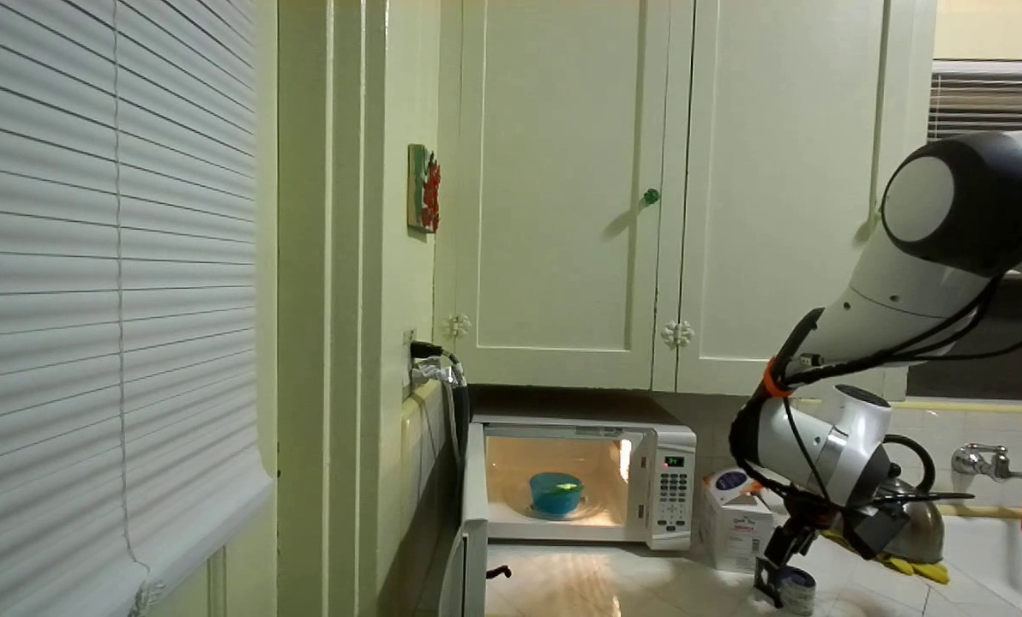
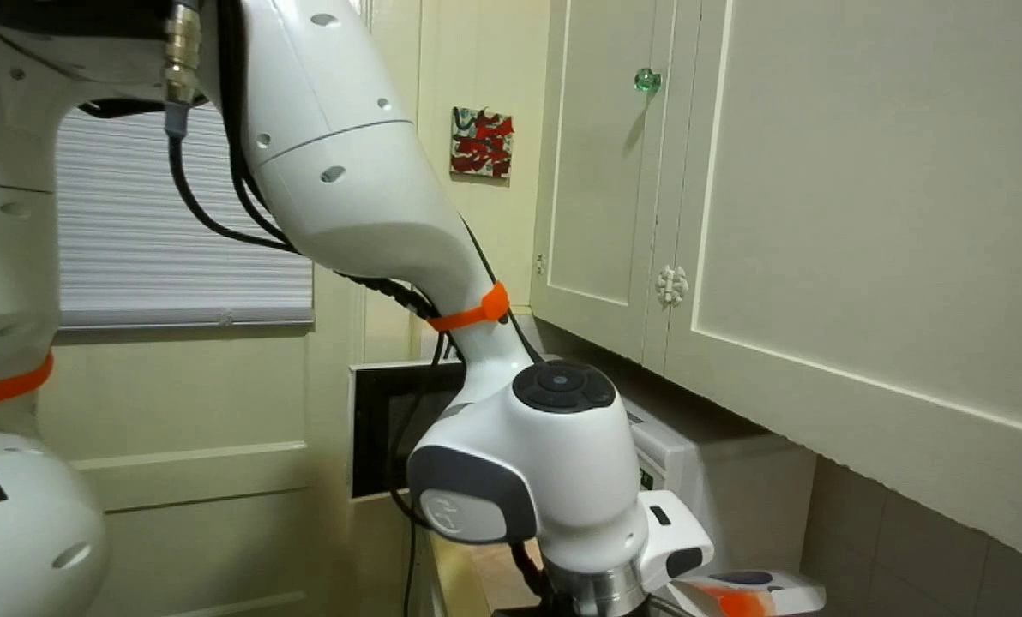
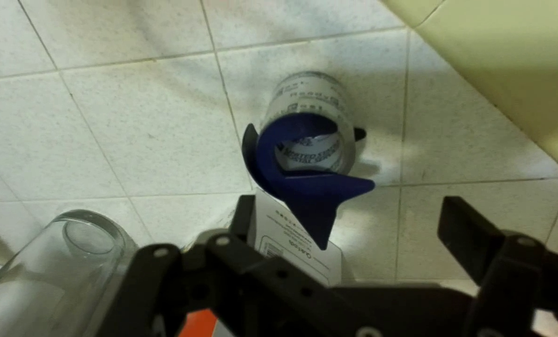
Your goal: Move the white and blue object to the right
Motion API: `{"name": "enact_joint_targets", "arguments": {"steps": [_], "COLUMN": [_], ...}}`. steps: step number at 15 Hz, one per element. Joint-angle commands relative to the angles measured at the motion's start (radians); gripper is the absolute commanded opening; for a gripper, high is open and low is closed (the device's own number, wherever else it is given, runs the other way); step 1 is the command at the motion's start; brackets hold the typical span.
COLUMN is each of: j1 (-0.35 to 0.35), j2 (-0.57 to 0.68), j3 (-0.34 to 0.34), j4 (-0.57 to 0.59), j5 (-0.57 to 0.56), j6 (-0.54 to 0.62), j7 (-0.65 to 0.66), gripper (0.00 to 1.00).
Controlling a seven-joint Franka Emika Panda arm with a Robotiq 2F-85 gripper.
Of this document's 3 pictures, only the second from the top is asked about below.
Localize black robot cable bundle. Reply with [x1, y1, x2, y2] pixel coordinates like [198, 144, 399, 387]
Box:
[161, 0, 563, 617]

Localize red wall picture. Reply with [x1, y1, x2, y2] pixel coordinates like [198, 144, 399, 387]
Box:
[449, 103, 518, 180]

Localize white orange box blue circle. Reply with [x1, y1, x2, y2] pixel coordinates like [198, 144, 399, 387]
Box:
[675, 568, 831, 617]

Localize cabinet door with green knob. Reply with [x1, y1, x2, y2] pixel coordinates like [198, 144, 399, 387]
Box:
[528, 0, 688, 367]

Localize black monitor screen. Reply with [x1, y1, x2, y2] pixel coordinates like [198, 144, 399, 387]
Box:
[350, 358, 470, 502]

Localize orange cable strap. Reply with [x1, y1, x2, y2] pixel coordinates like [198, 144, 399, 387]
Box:
[427, 280, 513, 335]
[0, 354, 60, 411]

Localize large white window blinds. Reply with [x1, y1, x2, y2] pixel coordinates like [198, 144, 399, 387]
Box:
[55, 98, 320, 335]

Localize white flower cabinet latch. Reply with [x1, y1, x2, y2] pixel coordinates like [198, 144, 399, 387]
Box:
[656, 264, 694, 307]

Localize white panelled door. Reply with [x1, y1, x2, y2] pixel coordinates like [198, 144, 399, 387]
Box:
[31, 329, 315, 617]

